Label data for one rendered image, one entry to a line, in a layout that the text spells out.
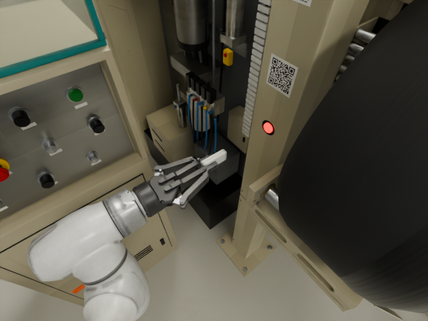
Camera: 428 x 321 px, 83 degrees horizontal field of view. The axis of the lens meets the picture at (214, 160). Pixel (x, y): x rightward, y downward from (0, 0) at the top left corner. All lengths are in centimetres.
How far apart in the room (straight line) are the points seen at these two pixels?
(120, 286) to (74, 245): 13
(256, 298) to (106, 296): 111
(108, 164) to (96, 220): 36
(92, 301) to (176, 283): 103
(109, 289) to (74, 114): 42
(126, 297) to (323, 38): 61
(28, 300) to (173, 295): 80
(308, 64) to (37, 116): 60
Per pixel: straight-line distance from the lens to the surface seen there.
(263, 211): 75
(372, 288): 45
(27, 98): 67
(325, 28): 51
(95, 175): 85
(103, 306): 57
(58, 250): 52
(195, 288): 155
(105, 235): 51
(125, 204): 52
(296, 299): 161
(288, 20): 55
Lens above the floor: 153
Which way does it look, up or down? 52 degrees down
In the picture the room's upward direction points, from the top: straight up
